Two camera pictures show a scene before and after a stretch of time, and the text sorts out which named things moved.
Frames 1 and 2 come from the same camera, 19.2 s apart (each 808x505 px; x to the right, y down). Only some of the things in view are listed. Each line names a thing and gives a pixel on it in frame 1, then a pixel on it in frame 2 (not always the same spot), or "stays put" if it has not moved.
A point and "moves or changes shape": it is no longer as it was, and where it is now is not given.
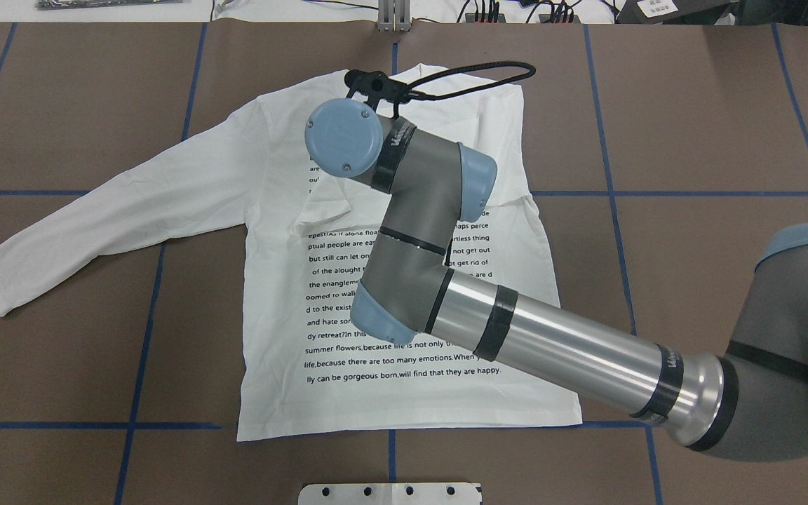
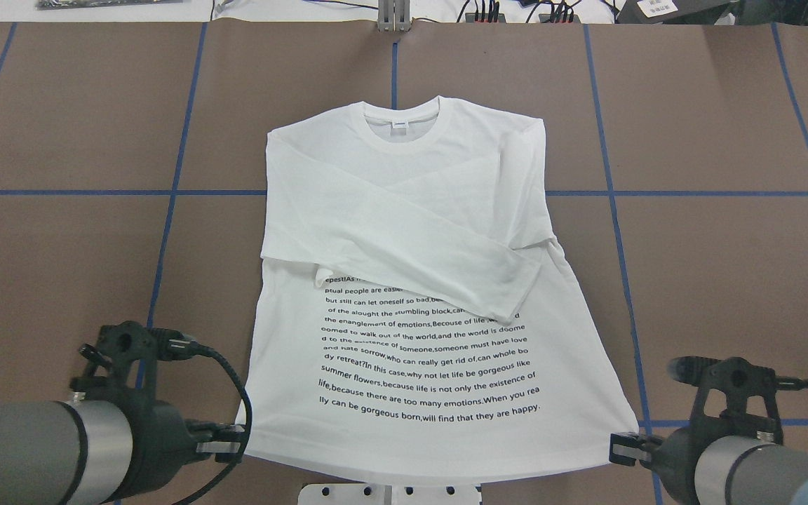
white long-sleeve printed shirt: (308, 236) moves or changes shape
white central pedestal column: (391, 494) stays put
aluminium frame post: (394, 15) stays put
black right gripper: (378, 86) -> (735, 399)
